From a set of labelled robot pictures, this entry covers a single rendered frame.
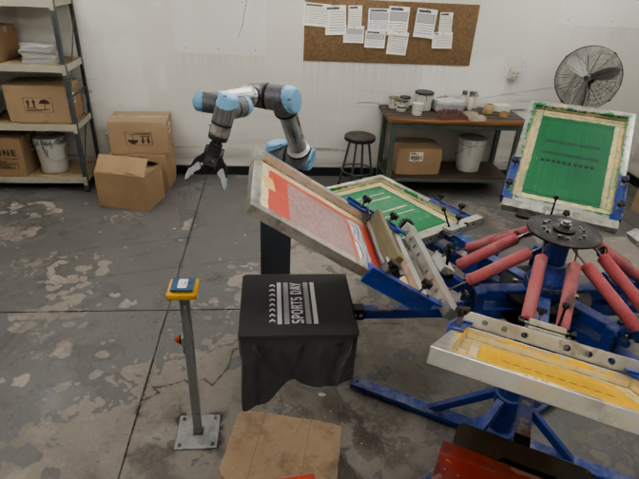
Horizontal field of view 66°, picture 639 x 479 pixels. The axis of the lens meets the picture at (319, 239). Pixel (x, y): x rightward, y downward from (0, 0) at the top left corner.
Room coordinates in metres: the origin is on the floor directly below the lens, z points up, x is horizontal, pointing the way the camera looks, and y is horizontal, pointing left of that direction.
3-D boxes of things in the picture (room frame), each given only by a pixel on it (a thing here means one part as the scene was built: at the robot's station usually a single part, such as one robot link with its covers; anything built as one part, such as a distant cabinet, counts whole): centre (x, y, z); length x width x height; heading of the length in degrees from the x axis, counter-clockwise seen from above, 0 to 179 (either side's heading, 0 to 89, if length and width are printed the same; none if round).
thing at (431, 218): (2.60, -0.49, 1.05); 1.08 x 0.61 x 0.23; 37
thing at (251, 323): (1.75, 0.08, 0.95); 0.48 x 0.44 x 0.01; 97
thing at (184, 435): (1.81, 0.60, 0.48); 0.22 x 0.22 x 0.96; 7
